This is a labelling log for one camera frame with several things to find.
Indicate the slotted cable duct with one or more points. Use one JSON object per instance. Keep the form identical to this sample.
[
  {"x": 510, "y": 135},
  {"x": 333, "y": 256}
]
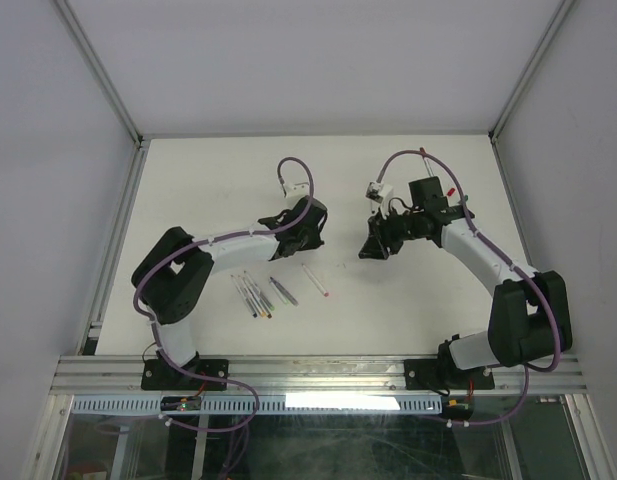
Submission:
[{"x": 283, "y": 404}]

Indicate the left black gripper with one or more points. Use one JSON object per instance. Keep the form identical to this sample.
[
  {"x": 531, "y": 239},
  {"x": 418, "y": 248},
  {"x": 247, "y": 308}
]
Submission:
[{"x": 314, "y": 243}]

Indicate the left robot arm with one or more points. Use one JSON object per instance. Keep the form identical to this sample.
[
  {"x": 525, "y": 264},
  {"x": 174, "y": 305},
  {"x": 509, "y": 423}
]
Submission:
[{"x": 169, "y": 281}]

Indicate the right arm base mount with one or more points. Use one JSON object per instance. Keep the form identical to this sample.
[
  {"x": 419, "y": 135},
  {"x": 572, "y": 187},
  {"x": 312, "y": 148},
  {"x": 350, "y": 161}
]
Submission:
[{"x": 440, "y": 375}]

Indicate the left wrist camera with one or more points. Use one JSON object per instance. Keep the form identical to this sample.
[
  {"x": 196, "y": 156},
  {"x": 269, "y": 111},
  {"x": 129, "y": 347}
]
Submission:
[{"x": 294, "y": 191}]

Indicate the purple cap marker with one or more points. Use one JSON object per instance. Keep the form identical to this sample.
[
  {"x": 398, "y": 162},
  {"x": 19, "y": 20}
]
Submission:
[{"x": 316, "y": 282}]

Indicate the aluminium front rail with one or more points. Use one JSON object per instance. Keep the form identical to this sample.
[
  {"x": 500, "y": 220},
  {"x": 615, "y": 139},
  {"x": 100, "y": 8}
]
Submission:
[{"x": 278, "y": 374}]

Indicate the blue marker pen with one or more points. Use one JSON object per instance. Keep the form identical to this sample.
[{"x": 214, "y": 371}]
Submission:
[{"x": 244, "y": 296}]

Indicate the dark red cap marker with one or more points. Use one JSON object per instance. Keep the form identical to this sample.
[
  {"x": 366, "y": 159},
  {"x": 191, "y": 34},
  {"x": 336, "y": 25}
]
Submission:
[{"x": 426, "y": 162}]

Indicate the controller board with LEDs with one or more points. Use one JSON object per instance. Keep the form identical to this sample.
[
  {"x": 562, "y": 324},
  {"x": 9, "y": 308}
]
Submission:
[{"x": 181, "y": 403}]

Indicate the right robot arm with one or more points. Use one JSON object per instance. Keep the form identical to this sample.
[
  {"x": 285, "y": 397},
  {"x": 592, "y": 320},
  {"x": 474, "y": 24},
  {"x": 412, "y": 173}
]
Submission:
[{"x": 529, "y": 315}]

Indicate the grey pen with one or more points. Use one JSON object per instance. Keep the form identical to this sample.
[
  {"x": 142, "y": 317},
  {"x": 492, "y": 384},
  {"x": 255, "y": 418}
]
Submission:
[{"x": 286, "y": 293}]

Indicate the light green cap marker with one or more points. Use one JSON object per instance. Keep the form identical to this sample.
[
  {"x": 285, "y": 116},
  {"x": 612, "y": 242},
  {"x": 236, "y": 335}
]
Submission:
[{"x": 283, "y": 299}]

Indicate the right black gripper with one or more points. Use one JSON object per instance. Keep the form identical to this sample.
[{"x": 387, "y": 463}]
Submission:
[{"x": 379, "y": 228}]

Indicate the brown cap marker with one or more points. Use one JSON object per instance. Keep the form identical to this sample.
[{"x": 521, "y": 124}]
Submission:
[{"x": 248, "y": 276}]

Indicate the yellow marker pen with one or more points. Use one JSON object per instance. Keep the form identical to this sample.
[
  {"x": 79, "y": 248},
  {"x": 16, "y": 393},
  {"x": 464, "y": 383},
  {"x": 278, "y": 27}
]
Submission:
[{"x": 255, "y": 299}]

